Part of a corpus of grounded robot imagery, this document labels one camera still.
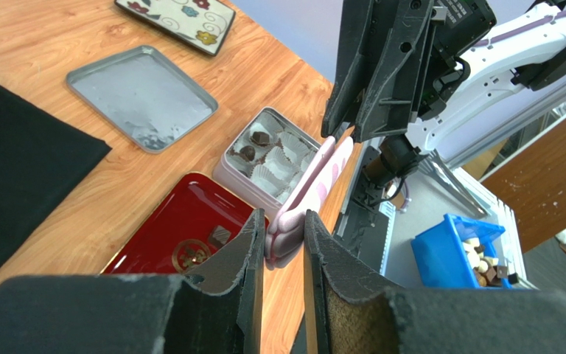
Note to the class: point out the dark chocolate piece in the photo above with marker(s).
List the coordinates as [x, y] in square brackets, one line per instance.
[219, 236]
[247, 153]
[260, 138]

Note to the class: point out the red lacquer tray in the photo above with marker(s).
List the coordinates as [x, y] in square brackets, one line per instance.
[174, 237]

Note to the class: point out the black cloth placemat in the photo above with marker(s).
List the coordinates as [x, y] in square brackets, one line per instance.
[42, 159]

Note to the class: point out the floral square plate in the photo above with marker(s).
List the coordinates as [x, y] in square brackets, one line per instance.
[202, 24]

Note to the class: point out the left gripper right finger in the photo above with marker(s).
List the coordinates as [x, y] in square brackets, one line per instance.
[436, 320]

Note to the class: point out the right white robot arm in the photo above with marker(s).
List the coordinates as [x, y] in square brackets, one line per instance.
[528, 52]

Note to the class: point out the blue plastic bin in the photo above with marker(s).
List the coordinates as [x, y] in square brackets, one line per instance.
[453, 254]

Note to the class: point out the silver tin with paper cups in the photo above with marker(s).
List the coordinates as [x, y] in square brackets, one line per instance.
[267, 182]

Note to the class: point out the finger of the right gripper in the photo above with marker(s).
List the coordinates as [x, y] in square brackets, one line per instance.
[395, 88]
[347, 101]

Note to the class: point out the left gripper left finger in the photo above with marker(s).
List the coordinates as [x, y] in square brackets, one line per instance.
[214, 308]

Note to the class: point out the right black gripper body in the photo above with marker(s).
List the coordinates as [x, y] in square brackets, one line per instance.
[449, 29]

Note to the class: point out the silver tin lid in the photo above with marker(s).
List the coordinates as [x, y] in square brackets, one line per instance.
[145, 96]

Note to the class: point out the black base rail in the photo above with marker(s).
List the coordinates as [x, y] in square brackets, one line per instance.
[361, 230]

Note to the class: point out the pink handled metal tongs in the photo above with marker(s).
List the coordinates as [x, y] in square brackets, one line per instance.
[285, 234]

